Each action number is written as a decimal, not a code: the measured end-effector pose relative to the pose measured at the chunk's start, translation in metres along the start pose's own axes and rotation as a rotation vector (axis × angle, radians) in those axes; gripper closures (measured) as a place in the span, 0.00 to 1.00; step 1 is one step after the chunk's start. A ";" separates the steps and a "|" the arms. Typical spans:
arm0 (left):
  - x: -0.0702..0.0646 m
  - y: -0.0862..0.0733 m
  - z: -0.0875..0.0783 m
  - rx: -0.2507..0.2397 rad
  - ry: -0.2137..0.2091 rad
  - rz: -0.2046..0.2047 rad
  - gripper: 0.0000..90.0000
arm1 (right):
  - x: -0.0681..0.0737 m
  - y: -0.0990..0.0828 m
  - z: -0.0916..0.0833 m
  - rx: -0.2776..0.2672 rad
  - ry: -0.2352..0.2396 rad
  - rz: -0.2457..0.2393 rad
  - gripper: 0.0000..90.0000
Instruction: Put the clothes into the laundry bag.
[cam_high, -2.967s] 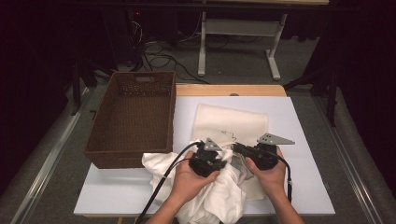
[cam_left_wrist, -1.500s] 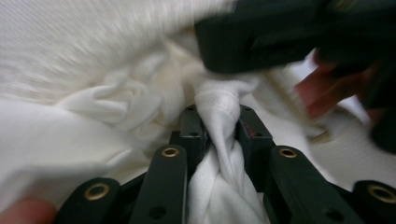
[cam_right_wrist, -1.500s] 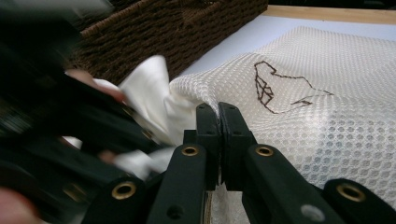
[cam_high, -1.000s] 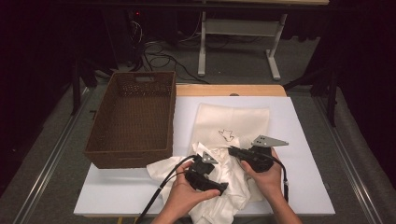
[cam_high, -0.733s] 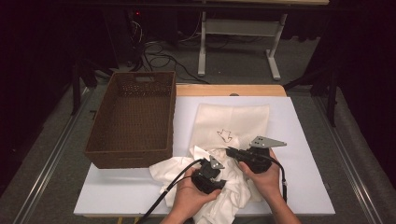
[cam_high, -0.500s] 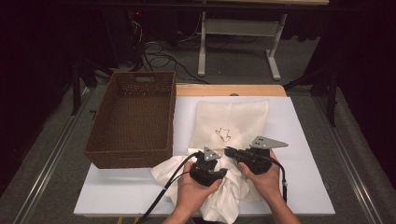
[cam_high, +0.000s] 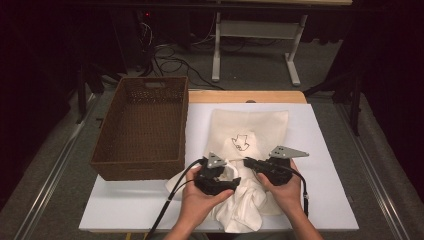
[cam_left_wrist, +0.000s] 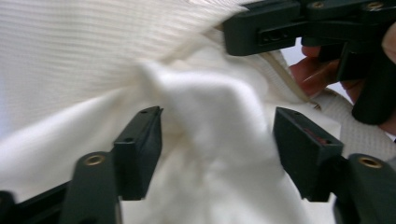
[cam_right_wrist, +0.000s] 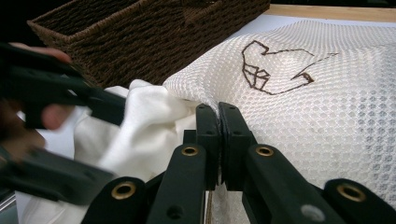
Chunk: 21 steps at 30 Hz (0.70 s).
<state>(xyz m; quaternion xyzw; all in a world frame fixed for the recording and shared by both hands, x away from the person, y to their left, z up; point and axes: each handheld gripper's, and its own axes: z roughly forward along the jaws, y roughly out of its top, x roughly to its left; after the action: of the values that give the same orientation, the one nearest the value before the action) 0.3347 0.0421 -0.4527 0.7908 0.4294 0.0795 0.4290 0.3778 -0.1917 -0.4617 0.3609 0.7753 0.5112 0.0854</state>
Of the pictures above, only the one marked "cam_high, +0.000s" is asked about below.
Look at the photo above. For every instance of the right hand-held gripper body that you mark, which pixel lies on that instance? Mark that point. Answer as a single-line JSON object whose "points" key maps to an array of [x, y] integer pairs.
{"points": [[281, 171]]}

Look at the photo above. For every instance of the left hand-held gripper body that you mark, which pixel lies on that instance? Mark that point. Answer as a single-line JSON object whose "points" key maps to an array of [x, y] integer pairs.
{"points": [[210, 180]]}

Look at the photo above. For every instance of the white garment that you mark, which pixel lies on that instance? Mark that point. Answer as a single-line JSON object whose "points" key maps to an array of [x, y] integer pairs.
{"points": [[243, 206]]}

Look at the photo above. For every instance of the cream mesh laundry bag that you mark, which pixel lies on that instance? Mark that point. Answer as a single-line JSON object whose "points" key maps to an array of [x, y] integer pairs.
{"points": [[260, 126]]}

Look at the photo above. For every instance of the brown woven basket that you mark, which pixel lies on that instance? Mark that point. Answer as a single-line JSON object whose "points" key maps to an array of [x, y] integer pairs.
{"points": [[143, 133]]}

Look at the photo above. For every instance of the person's right hand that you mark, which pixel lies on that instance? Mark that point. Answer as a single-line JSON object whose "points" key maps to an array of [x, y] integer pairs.
{"points": [[288, 196]]}

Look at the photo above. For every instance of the person's left hand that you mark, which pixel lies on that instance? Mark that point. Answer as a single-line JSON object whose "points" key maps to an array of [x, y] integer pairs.
{"points": [[200, 206]]}

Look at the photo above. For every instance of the white board sheet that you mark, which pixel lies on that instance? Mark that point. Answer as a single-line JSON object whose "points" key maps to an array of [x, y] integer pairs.
{"points": [[316, 133]]}

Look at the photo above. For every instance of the wooden table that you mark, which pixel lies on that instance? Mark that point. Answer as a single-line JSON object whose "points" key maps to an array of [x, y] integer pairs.
{"points": [[266, 96]]}

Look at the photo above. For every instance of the black stand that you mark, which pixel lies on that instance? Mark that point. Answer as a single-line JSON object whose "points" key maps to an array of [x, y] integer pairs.
{"points": [[81, 93], [355, 100]]}

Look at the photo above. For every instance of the black box with red light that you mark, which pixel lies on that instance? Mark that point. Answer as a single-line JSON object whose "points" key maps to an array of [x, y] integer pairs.
{"points": [[133, 36]]}

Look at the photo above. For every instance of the metal floor rail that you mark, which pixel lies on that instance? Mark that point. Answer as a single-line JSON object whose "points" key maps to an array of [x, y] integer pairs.
{"points": [[50, 183], [376, 173]]}

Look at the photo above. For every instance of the white metal desk frame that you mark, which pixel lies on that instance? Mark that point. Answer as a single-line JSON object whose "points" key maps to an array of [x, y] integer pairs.
{"points": [[256, 29]]}

